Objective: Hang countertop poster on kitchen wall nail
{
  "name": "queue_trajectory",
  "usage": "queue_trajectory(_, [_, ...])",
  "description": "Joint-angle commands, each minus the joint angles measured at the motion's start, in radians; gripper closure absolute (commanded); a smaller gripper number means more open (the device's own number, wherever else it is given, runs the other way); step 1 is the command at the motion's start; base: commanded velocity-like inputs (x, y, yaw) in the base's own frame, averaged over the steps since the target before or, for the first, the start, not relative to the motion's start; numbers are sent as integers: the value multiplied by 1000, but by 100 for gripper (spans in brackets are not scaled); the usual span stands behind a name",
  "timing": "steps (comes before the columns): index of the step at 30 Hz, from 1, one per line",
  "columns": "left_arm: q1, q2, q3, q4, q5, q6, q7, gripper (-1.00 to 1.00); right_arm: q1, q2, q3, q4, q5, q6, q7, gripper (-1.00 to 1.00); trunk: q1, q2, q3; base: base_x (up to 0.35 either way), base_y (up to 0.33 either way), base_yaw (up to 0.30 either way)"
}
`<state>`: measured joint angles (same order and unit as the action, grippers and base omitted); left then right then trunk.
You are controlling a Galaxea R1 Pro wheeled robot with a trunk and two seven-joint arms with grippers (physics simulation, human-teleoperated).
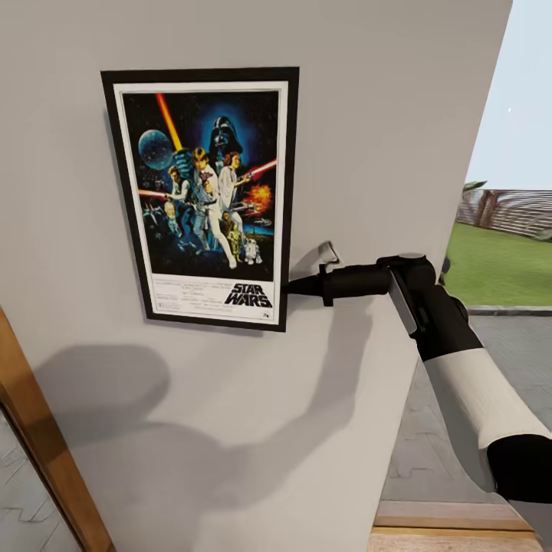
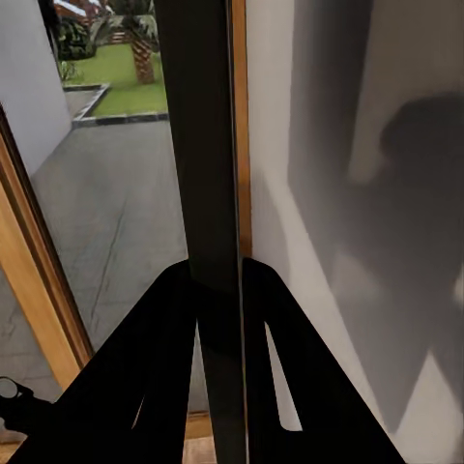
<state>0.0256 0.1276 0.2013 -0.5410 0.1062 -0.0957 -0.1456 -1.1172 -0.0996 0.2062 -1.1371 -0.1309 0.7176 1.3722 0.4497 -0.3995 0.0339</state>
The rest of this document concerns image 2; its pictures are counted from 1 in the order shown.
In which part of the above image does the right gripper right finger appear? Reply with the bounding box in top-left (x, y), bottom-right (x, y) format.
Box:
top-left (242, 257), bottom-right (406, 464)

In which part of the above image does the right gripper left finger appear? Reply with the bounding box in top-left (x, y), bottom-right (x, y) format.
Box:
top-left (7, 260), bottom-right (197, 464)

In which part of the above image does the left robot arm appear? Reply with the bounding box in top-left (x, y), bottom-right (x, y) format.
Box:
top-left (0, 377), bottom-right (54, 434)

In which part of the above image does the poster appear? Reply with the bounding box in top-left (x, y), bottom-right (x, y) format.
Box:
top-left (154, 0), bottom-right (247, 464)

